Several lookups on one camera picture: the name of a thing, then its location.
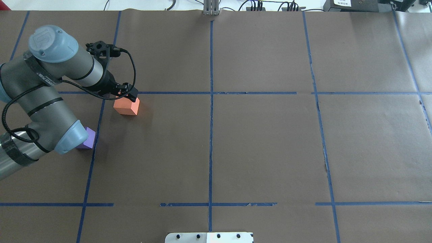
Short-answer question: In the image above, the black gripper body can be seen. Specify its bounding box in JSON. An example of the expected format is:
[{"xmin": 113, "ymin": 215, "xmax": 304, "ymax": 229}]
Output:
[{"xmin": 98, "ymin": 73, "xmax": 131, "ymax": 98}]

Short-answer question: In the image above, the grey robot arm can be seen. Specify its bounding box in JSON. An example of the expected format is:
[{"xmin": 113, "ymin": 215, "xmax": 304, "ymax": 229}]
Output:
[{"xmin": 1, "ymin": 25, "xmax": 138, "ymax": 180}]

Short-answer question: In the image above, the black box device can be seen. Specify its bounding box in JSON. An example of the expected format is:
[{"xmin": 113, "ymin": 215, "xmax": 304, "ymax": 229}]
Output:
[{"xmin": 323, "ymin": 0, "xmax": 397, "ymax": 12}]

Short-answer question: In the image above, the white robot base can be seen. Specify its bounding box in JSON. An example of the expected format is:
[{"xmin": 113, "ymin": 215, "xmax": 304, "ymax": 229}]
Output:
[{"xmin": 165, "ymin": 232, "xmax": 254, "ymax": 243}]

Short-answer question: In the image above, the orange foam block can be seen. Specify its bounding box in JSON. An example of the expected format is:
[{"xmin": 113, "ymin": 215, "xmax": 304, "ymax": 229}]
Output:
[{"xmin": 113, "ymin": 98, "xmax": 140, "ymax": 116}]

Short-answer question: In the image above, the purple foam block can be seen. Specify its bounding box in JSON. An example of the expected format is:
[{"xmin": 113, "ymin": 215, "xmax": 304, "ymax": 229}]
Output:
[{"xmin": 75, "ymin": 127, "xmax": 96, "ymax": 149}]

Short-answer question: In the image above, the aluminium frame post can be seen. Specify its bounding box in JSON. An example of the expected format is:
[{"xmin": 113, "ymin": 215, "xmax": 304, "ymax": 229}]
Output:
[{"xmin": 202, "ymin": 0, "xmax": 220, "ymax": 16}]

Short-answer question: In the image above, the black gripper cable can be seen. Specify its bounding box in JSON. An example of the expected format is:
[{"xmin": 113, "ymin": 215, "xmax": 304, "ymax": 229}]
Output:
[{"xmin": 2, "ymin": 47, "xmax": 137, "ymax": 153}]

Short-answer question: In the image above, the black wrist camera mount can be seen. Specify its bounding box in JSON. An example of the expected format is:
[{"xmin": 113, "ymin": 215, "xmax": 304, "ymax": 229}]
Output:
[{"xmin": 85, "ymin": 40, "xmax": 121, "ymax": 59}]

